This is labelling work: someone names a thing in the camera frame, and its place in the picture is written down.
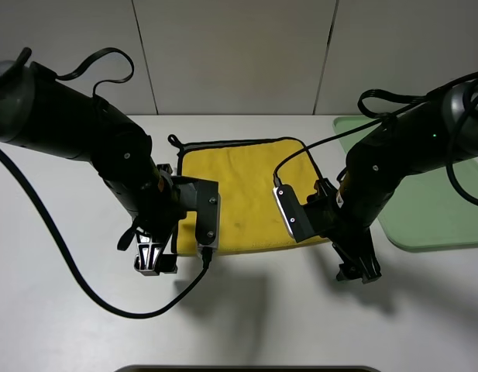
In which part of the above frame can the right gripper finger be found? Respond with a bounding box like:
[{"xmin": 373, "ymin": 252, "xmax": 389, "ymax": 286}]
[
  {"xmin": 358, "ymin": 229, "xmax": 381, "ymax": 284},
  {"xmin": 332, "ymin": 243, "xmax": 361, "ymax": 281}
]

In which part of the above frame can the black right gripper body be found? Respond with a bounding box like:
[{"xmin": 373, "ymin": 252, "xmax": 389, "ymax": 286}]
[{"xmin": 304, "ymin": 178, "xmax": 373, "ymax": 248}]

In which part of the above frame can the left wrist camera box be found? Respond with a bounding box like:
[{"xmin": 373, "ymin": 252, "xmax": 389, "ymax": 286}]
[{"xmin": 195, "ymin": 180, "xmax": 220, "ymax": 253}]

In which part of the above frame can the yellow towel with black trim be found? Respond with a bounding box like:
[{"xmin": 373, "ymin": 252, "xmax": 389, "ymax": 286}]
[{"xmin": 167, "ymin": 133, "xmax": 331, "ymax": 257}]

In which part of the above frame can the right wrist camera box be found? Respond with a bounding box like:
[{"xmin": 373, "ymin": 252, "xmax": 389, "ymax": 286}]
[{"xmin": 273, "ymin": 184, "xmax": 317, "ymax": 243}]

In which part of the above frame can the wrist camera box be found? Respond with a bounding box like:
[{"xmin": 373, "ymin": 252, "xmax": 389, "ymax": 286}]
[
  {"xmin": 195, "ymin": 180, "xmax": 220, "ymax": 253},
  {"xmin": 273, "ymin": 184, "xmax": 317, "ymax": 243}
]

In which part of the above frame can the black left camera cable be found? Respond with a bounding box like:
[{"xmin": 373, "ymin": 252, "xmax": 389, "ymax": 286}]
[{"xmin": 0, "ymin": 46, "xmax": 215, "ymax": 320}]

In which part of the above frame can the light green plastic tray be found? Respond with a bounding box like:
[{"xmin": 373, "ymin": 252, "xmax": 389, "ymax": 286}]
[{"xmin": 333, "ymin": 117, "xmax": 478, "ymax": 252}]

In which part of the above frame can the black right camera cable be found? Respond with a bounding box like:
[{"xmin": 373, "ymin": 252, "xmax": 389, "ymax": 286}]
[{"xmin": 272, "ymin": 69, "xmax": 478, "ymax": 208}]

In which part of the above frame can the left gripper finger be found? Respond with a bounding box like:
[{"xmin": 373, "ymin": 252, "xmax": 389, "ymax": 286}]
[
  {"xmin": 159, "ymin": 228, "xmax": 178, "ymax": 274},
  {"xmin": 133, "ymin": 231, "xmax": 163, "ymax": 276}
]

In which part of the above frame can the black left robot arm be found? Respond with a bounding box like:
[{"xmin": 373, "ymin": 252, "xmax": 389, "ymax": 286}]
[{"xmin": 0, "ymin": 47, "xmax": 185, "ymax": 275}]

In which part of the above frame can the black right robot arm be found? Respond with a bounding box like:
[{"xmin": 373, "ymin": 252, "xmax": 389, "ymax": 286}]
[{"xmin": 304, "ymin": 72, "xmax": 478, "ymax": 283}]

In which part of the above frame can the black camera cable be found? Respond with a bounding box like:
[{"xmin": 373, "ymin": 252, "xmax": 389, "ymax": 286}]
[
  {"xmin": 0, "ymin": 46, "xmax": 215, "ymax": 320},
  {"xmin": 272, "ymin": 69, "xmax": 478, "ymax": 208}
]

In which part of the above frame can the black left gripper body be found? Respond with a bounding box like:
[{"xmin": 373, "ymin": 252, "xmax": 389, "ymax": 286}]
[{"xmin": 118, "ymin": 164, "xmax": 184, "ymax": 250}]

